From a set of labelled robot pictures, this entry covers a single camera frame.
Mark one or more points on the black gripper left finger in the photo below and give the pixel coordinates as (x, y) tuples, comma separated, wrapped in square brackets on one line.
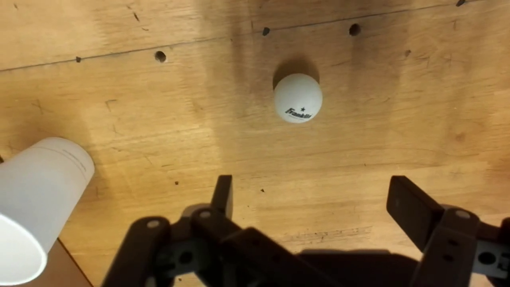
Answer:
[(224, 240)]

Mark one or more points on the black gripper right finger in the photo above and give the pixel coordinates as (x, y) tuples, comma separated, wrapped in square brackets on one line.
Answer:
[(447, 240)]

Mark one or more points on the white ping pong ball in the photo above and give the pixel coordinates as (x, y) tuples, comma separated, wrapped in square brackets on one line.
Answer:
[(297, 98)]

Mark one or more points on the plain white paper cup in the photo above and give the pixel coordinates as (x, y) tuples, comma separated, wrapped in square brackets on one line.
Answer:
[(37, 192)]

